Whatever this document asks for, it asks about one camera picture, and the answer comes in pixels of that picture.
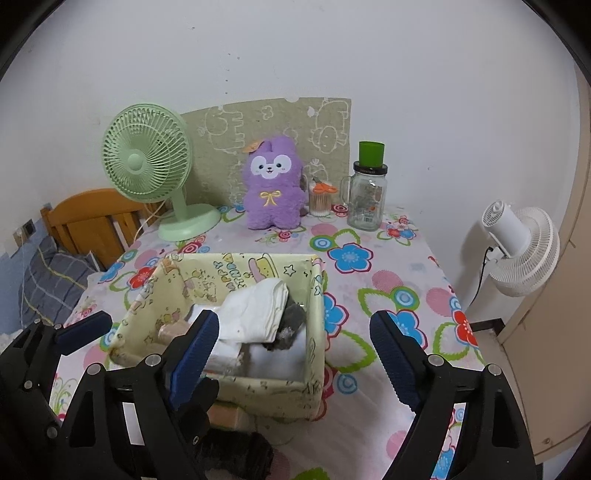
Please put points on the purple plush toy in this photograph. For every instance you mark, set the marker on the purple plush toy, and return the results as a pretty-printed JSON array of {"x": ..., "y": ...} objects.
[{"x": 272, "y": 203}]

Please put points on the clear zip bag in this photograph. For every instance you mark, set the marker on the clear zip bag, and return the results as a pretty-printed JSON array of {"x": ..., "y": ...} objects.
[{"x": 225, "y": 359}]

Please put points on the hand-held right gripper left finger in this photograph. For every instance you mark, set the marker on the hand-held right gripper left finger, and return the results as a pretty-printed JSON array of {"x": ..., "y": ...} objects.
[{"x": 196, "y": 360}]

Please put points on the glass mug jar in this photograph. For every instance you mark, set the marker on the glass mug jar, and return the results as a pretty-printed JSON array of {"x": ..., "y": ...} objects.
[{"x": 364, "y": 198}]

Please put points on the green desk fan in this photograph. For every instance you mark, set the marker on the green desk fan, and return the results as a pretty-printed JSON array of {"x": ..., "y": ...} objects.
[{"x": 138, "y": 164}]

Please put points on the clear cotton swab jar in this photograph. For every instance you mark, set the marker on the clear cotton swab jar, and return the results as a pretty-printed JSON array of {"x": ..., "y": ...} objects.
[{"x": 321, "y": 205}]

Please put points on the white cloth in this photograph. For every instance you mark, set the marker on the white cloth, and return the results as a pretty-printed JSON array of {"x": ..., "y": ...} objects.
[{"x": 261, "y": 309}]

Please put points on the small orange scissors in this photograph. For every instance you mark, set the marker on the small orange scissors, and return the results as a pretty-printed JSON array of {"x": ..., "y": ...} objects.
[{"x": 323, "y": 187}]

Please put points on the white fan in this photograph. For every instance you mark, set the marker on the white fan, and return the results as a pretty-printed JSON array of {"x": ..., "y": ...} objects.
[{"x": 521, "y": 249}]

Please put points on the grey fuzzy sock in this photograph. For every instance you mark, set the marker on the grey fuzzy sock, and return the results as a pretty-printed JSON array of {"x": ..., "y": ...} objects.
[{"x": 288, "y": 327}]

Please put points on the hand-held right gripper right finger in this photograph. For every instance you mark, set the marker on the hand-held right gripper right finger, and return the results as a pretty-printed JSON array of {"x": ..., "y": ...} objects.
[{"x": 392, "y": 360}]

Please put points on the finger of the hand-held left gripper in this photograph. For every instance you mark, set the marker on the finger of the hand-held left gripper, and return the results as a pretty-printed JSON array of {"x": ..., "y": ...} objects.
[
  {"x": 203, "y": 397},
  {"x": 85, "y": 332}
]

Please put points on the grey plaid pillow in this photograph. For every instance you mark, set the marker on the grey plaid pillow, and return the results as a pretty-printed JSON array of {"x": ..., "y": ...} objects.
[{"x": 55, "y": 277}]

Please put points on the wooden bed headboard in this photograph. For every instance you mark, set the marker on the wooden bed headboard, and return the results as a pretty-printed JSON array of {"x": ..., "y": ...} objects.
[{"x": 87, "y": 221}]

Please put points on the pale yellow fabric storage box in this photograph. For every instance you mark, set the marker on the pale yellow fabric storage box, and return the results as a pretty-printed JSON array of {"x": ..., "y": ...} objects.
[{"x": 258, "y": 392}]

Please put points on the black plastic bag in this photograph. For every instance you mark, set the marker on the black plastic bag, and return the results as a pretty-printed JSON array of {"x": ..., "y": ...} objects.
[{"x": 235, "y": 454}]

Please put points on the floral tablecloth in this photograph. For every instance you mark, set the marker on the floral tablecloth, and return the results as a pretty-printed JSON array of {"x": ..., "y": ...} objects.
[{"x": 369, "y": 258}]

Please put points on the beige door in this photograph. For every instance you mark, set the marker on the beige door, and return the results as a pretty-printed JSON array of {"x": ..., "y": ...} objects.
[{"x": 554, "y": 346}]

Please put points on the green plastic cup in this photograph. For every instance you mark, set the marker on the green plastic cup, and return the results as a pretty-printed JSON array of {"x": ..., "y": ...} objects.
[{"x": 373, "y": 154}]

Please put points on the beige cartoon felt board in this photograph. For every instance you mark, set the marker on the beige cartoon felt board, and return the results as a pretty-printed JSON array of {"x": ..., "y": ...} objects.
[{"x": 221, "y": 129}]

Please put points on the orange green tissue packet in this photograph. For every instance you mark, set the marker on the orange green tissue packet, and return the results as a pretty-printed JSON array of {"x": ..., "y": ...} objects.
[{"x": 233, "y": 415}]

